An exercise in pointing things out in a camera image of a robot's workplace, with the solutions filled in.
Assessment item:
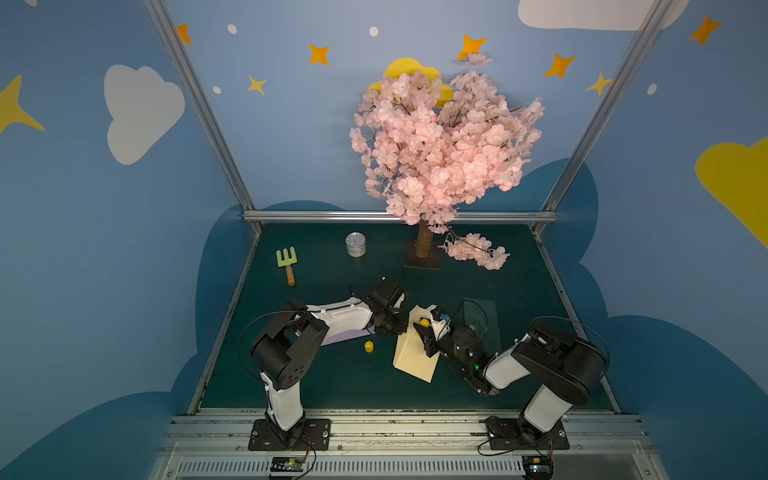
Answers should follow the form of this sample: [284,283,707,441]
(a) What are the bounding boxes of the purple envelope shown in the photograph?
[322,329,373,346]

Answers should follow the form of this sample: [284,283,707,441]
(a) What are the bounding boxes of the dark green envelope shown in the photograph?
[460,298,502,354]

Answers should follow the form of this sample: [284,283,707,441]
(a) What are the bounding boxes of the cream yellow envelope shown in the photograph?
[393,305,438,383]

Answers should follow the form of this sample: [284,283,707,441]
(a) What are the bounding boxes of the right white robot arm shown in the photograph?
[413,318,609,442]

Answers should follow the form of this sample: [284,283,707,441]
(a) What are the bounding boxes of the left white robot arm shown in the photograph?
[249,278,408,434]

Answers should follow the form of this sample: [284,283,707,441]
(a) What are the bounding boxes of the silver tin can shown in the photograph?
[345,232,367,258]

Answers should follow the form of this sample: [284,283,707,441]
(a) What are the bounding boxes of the fallen pink blossom branch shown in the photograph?
[440,233,510,271]

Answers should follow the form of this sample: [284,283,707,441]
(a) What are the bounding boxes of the green toy garden rake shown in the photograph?
[276,246,298,287]

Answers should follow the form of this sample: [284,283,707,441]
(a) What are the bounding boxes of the right small circuit board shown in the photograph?
[522,456,554,480]

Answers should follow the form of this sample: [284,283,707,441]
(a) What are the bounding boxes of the small circuit board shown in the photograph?
[522,456,554,480]
[268,456,306,477]

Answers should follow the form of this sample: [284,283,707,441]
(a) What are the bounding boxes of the pink cherry blossom tree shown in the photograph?
[350,53,545,239]

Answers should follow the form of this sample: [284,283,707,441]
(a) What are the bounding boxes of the left small circuit board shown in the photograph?
[268,456,306,477]

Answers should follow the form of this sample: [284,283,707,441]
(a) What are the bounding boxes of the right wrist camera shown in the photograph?
[428,305,452,341]

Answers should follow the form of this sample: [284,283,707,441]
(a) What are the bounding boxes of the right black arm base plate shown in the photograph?
[484,416,570,451]

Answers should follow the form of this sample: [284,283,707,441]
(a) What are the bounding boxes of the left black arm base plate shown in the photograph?
[247,418,331,451]

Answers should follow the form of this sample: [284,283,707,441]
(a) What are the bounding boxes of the rear aluminium frame bar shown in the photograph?
[242,209,558,226]

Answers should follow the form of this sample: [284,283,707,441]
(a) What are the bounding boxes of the aluminium mounting rail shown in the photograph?
[149,409,668,479]

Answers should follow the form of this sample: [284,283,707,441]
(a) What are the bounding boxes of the right aluminium frame post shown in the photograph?
[541,0,673,215]

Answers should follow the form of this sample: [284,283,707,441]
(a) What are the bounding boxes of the aluminium frame post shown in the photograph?
[143,0,255,210]
[541,0,673,215]

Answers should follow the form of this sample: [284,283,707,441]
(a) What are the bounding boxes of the left aluminium frame post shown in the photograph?
[143,0,255,210]

